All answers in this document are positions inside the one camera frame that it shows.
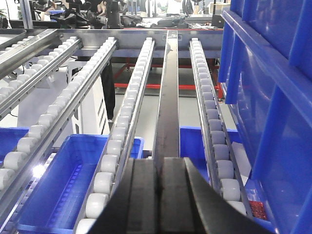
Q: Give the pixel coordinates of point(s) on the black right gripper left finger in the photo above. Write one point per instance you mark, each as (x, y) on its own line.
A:
(132, 208)

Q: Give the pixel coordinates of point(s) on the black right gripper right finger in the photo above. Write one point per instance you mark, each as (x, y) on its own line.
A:
(188, 204)

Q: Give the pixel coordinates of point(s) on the blue bin lower right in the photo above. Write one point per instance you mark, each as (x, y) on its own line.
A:
(191, 146)

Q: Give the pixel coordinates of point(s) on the blue bin lower left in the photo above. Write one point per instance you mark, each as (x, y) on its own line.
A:
(54, 205)

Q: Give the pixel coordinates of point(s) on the large blue bin right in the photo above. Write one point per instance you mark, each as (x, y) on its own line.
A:
(266, 66)

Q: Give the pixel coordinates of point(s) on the white roller rail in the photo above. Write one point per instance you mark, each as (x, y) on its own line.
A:
(16, 90)
(13, 160)
(118, 147)
(222, 167)

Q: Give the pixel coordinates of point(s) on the dark metal divider rail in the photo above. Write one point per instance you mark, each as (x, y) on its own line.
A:
(167, 140)

